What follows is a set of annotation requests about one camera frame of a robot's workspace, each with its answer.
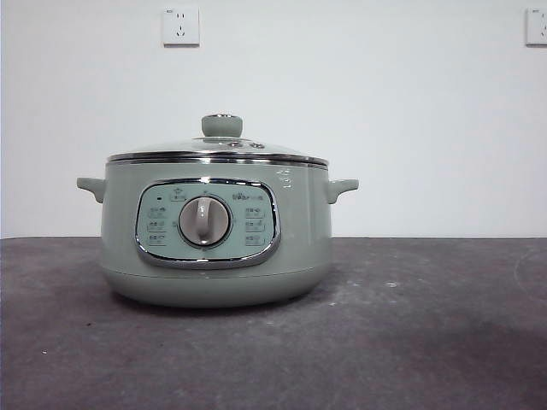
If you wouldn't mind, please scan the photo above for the sage green electric cooking pot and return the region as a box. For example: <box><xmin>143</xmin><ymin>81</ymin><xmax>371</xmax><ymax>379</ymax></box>
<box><xmin>76</xmin><ymin>158</ymin><xmax>360</xmax><ymax>309</ymax></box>

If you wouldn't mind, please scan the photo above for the glass lid with green knob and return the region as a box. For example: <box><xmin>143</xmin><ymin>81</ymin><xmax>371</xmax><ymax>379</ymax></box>
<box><xmin>106</xmin><ymin>112</ymin><xmax>330</xmax><ymax>166</ymax></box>

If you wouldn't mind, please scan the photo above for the white wall socket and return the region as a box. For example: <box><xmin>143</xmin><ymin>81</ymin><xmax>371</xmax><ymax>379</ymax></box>
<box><xmin>162</xmin><ymin>6</ymin><xmax>201</xmax><ymax>48</ymax></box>
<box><xmin>525</xmin><ymin>7</ymin><xmax>547</xmax><ymax>48</ymax></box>

